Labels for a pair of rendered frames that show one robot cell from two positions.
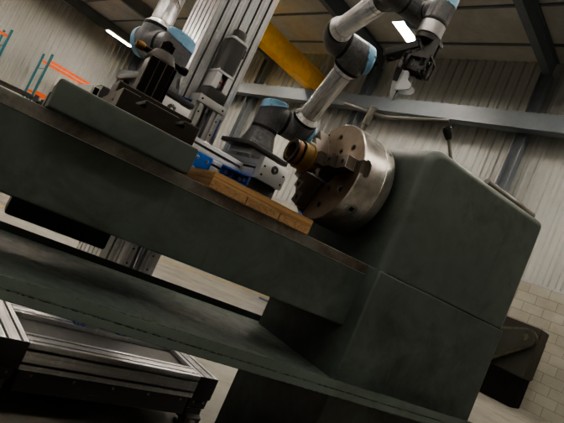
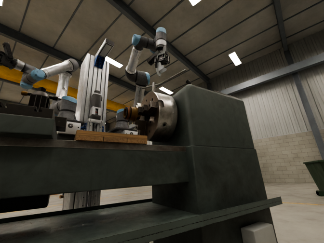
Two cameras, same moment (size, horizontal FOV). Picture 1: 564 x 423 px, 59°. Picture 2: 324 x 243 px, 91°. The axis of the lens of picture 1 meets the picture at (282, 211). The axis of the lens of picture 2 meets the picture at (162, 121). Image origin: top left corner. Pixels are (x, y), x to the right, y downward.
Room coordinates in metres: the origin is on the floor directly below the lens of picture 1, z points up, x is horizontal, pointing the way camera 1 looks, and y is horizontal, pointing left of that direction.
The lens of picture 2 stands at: (0.54, -0.12, 0.73)
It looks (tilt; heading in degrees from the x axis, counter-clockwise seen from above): 18 degrees up; 357
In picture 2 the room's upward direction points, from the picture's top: 3 degrees counter-clockwise
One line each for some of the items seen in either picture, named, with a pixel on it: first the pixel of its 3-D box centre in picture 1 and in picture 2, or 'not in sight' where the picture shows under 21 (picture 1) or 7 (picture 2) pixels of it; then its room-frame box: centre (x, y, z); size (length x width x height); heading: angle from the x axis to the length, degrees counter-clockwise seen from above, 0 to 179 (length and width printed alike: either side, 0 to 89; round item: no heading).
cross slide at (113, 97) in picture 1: (137, 121); (30, 128); (1.23, 0.42, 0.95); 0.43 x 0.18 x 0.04; 29
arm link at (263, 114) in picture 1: (272, 115); (123, 115); (2.11, 0.21, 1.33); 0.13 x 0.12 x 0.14; 111
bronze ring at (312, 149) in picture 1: (302, 156); (132, 114); (1.44, 0.01, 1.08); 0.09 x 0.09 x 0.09; 29
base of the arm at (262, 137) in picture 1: (259, 138); (121, 126); (2.11, 0.22, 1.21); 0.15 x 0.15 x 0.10
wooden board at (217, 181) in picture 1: (235, 197); (106, 144); (1.37, 0.13, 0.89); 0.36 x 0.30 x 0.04; 29
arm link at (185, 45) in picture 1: (174, 49); (68, 104); (1.80, 0.61, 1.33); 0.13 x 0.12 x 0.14; 60
